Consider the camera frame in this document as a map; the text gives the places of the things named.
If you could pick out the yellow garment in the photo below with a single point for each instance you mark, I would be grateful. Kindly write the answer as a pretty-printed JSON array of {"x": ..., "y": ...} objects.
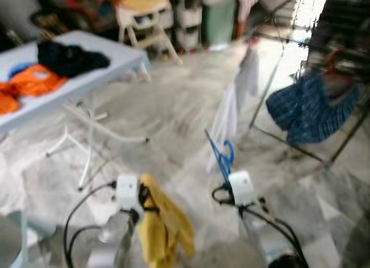
[{"x": 165, "y": 222}]

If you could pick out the blue plastic hanger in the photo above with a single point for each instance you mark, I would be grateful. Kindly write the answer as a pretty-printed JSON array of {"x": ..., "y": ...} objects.
[{"x": 219, "y": 155}]

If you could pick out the dark navy trousers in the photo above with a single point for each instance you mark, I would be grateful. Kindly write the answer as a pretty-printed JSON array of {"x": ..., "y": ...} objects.
[{"x": 72, "y": 59}]

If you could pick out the red plastic hanger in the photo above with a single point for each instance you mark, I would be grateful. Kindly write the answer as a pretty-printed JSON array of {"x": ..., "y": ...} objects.
[{"x": 332, "y": 59}]

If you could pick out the white garment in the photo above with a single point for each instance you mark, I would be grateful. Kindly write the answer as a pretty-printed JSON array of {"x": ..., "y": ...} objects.
[{"x": 234, "y": 106}]

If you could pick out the blue plaid shirt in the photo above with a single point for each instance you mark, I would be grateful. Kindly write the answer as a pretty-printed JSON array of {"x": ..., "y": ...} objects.
[{"x": 312, "y": 109}]

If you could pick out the pale blue plastic stool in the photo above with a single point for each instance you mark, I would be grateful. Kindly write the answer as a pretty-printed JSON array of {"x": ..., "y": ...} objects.
[{"x": 11, "y": 236}]

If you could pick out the white folding table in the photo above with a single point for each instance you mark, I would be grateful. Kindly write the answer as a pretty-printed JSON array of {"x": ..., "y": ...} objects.
[{"x": 115, "y": 57}]

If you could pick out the orange garment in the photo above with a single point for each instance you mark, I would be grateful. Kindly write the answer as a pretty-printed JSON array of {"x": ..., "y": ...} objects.
[{"x": 34, "y": 83}]

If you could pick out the green plastic bin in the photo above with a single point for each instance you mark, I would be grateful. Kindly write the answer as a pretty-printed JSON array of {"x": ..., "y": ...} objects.
[{"x": 218, "y": 22}]

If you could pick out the grey cart white drawers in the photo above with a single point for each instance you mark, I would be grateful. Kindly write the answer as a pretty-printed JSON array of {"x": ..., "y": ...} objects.
[{"x": 186, "y": 19}]

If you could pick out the beige baby high chair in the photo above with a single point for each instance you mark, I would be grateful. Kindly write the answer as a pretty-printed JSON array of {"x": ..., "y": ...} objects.
[{"x": 141, "y": 22}]

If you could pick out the bright blue garment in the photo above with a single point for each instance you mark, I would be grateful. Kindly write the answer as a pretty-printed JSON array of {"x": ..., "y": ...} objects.
[{"x": 20, "y": 69}]

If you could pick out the pink hanging garment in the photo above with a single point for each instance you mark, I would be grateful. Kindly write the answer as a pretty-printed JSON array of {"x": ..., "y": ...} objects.
[{"x": 247, "y": 5}]

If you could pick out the yellow folded cloth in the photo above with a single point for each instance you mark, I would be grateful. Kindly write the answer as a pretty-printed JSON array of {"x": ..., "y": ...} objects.
[{"x": 141, "y": 1}]

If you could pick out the black metal drying rack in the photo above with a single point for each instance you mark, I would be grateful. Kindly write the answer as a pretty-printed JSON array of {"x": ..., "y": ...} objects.
[{"x": 341, "y": 25}]

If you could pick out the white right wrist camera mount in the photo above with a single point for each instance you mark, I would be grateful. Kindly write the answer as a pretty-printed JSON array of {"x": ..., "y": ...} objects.
[{"x": 241, "y": 187}]

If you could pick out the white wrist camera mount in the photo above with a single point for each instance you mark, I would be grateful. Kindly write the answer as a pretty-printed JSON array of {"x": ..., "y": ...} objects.
[
  {"x": 127, "y": 190},
  {"x": 241, "y": 187}
]

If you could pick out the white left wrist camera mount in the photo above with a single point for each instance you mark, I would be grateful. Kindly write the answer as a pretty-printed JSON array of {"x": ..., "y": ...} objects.
[{"x": 127, "y": 190}]

